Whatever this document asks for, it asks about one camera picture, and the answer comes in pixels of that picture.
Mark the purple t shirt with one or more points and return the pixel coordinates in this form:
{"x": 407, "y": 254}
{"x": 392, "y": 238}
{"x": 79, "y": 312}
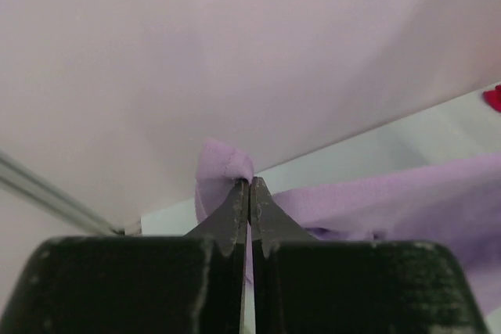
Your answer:
{"x": 456, "y": 205}

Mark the folded red t shirt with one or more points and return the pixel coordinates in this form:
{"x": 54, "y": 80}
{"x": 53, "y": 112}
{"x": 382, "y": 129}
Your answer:
{"x": 492, "y": 98}

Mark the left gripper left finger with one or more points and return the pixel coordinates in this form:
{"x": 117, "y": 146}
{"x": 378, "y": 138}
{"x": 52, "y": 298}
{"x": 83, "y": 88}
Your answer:
{"x": 138, "y": 284}

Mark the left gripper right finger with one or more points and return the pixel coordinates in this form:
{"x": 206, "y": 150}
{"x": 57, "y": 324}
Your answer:
{"x": 304, "y": 285}

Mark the left corner aluminium post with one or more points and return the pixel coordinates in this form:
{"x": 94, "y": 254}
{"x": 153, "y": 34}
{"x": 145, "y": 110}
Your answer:
{"x": 33, "y": 188}

